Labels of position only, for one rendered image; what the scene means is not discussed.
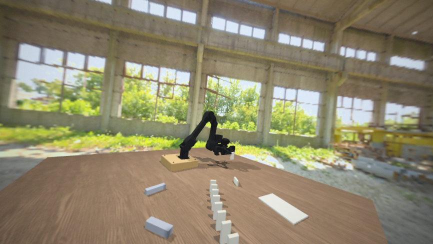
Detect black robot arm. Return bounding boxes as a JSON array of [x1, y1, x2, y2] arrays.
[[177, 111, 230, 160]]

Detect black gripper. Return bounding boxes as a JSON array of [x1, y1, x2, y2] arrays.
[[214, 144, 235, 156]]

